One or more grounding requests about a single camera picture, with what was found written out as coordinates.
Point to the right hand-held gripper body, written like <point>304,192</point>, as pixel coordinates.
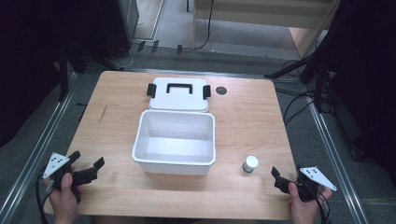
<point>314,180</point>

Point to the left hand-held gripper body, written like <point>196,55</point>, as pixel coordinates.
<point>56,163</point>

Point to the small white-capped bottle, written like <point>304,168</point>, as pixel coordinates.
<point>250,164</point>

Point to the white plastic storage box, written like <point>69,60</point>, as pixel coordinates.
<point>174,146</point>

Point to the person's right hand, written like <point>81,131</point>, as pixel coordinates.
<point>300,208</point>

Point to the person's left hand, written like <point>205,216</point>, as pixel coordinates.
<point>63,202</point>

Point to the black metal stand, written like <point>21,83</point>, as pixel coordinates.
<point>314,67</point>
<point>63,74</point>

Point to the black round table grommet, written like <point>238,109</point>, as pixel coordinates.
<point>221,90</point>

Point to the dark cabinet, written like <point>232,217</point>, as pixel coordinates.
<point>118,25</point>

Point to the light wooden shelf unit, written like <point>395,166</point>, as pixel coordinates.
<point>249,15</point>

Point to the metal floor rail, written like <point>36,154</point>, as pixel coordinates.
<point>337,161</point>
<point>34,149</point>

